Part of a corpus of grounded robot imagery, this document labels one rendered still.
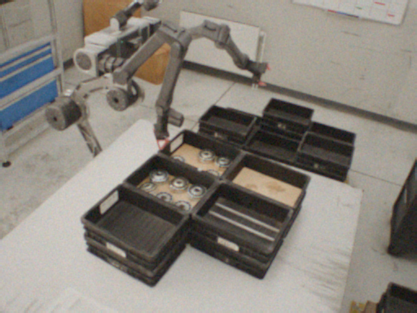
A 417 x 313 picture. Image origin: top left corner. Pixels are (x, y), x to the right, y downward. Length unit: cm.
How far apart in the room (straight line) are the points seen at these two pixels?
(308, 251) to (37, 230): 137
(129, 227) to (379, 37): 349
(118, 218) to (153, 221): 17
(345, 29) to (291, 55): 68
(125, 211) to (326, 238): 105
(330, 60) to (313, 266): 311
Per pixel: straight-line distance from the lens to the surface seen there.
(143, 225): 191
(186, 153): 234
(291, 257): 204
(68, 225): 214
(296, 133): 334
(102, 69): 188
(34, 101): 384
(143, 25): 220
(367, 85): 480
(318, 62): 477
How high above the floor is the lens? 222
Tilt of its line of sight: 37 degrees down
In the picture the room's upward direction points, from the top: 6 degrees clockwise
